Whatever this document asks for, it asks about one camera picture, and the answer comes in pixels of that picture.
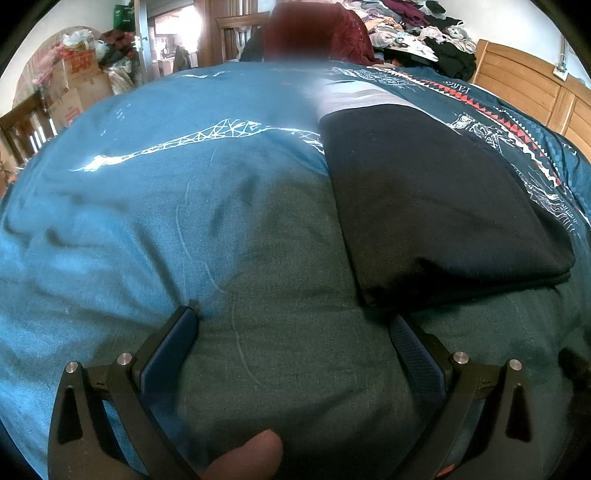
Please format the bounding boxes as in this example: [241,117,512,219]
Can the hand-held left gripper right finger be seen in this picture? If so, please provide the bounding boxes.
[389,314,540,480]

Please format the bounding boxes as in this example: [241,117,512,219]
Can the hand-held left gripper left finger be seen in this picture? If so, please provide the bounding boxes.
[48,300,201,480]

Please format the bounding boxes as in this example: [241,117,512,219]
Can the black and grey jacket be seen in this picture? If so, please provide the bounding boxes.
[316,76,577,309]

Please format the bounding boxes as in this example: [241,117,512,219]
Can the heap of dark clothes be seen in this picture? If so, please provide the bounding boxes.
[95,29,136,66]

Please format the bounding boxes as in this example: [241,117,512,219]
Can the pile of mixed clothes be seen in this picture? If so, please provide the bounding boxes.
[351,0,479,85]

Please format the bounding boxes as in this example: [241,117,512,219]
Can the person's left hand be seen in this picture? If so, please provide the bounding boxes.
[198,429,284,480]

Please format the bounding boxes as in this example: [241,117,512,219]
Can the teal printed bed sheet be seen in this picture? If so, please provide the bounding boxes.
[0,60,591,480]

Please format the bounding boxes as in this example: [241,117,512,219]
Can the wooden chair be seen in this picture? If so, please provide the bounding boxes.
[215,12,269,64]
[0,91,62,186]

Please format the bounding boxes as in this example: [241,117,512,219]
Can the cardboard box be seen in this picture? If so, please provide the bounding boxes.
[59,47,101,89]
[45,74,115,129]

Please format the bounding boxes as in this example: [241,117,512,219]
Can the wooden headboard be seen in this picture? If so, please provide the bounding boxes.
[471,39,591,140]

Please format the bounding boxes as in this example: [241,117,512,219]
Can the white plastic bag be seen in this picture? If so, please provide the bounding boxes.
[62,28,96,52]

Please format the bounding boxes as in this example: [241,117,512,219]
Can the maroon knit sweater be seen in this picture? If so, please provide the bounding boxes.
[263,2,385,66]

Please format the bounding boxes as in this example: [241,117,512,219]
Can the green box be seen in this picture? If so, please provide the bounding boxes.
[113,4,136,31]

